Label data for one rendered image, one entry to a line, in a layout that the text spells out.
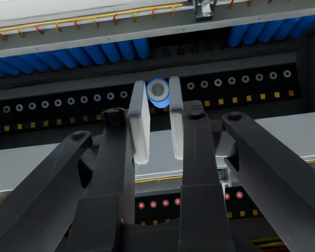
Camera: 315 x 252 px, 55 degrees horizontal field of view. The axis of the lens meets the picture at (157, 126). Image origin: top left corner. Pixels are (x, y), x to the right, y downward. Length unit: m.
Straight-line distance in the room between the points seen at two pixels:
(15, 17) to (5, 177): 0.17
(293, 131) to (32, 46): 0.29
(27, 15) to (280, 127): 0.29
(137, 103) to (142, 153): 0.03
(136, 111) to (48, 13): 0.21
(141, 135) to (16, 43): 0.24
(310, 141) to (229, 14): 0.16
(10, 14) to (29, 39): 0.03
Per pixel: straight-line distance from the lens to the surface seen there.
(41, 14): 0.35
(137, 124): 0.16
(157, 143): 0.32
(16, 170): 0.37
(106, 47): 0.38
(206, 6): 0.31
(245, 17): 0.35
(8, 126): 0.52
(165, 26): 0.34
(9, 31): 0.38
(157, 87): 0.22
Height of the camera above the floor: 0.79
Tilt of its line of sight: 14 degrees up
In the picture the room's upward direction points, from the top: 172 degrees clockwise
